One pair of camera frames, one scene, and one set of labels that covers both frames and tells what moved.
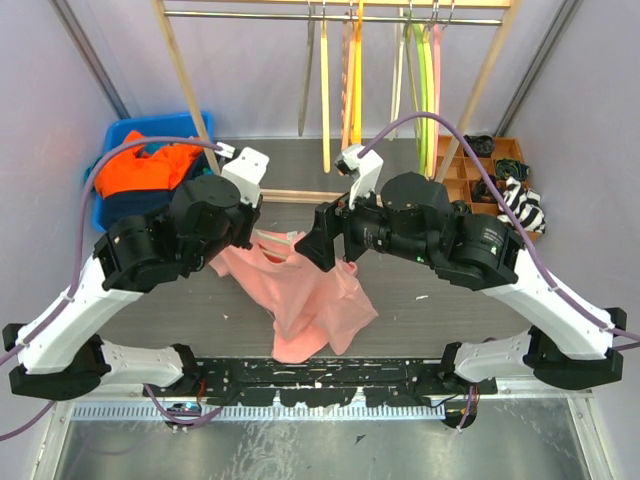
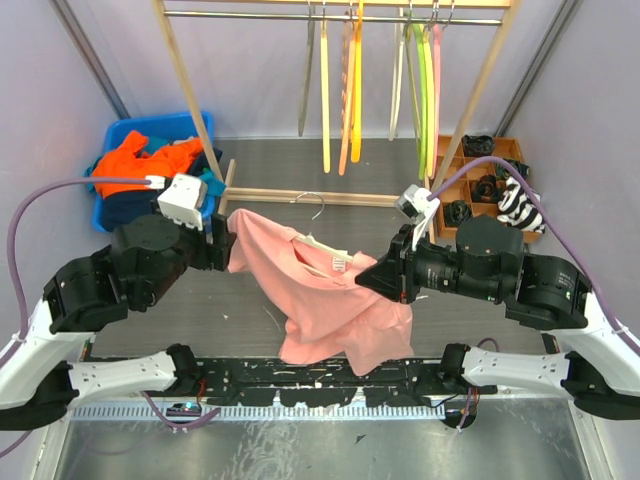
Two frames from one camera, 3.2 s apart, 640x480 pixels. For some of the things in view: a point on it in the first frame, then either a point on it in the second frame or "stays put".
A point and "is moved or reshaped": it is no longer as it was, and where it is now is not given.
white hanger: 398,64 stays put
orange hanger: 357,78 stays put
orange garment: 121,170 stays put
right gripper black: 331,218 to 394,276
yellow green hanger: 429,101 stays put
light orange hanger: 347,83 stays put
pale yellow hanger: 324,51 stays put
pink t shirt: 309,305 is moved or reshaped
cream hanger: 277,244 is moved or reshaped
